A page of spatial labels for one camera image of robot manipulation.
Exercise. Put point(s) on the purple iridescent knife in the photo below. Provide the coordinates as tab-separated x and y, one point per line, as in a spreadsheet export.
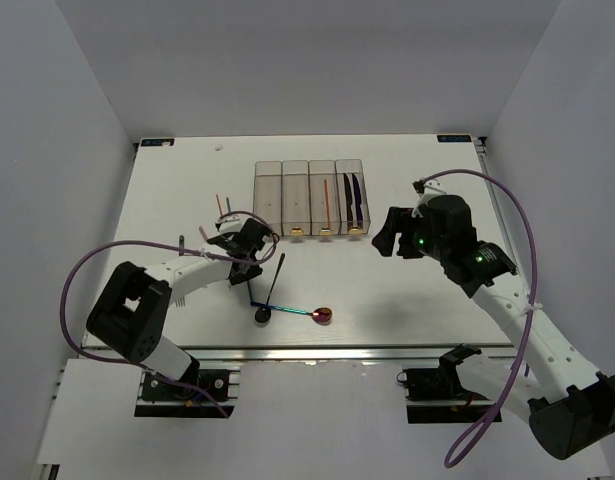
357	198

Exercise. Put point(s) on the left blue corner label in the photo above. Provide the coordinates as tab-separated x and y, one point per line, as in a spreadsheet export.
157	142

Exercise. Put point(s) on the orange chopstick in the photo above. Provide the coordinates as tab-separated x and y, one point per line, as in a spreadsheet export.
219	205
327	203

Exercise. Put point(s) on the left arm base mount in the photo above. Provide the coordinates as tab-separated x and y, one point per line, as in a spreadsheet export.
214	396

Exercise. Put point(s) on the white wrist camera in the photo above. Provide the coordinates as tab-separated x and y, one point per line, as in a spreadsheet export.
229	223
426	191

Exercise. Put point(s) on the clear four-compartment utensil organizer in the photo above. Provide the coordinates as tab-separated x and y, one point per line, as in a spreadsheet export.
289	195

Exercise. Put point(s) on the iridescent rainbow spoon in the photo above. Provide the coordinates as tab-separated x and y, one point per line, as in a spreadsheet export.
321	315

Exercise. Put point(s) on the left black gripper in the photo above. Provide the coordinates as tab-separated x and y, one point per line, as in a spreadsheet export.
255	271

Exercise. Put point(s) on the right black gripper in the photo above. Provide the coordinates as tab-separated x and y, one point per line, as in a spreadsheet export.
399	221

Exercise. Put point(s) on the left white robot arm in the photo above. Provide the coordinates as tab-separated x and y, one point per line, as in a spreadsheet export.
130	313

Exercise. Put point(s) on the black knife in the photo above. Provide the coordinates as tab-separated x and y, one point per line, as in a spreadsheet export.
348	198

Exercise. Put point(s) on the blue corner label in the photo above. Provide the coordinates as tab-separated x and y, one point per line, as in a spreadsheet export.
157	142
454	138

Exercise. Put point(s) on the right blue corner label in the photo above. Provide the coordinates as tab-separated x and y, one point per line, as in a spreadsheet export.
454	138

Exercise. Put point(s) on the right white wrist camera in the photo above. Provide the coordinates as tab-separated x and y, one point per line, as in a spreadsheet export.
426	191

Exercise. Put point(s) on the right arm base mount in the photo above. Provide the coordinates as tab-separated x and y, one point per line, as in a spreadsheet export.
436	396

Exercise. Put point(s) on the black spoon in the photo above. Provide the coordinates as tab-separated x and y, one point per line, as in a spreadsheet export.
269	300

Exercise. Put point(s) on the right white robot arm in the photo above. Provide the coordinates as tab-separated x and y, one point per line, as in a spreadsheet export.
564	398

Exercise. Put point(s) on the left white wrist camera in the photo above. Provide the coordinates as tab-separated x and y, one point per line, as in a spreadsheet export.
229	223

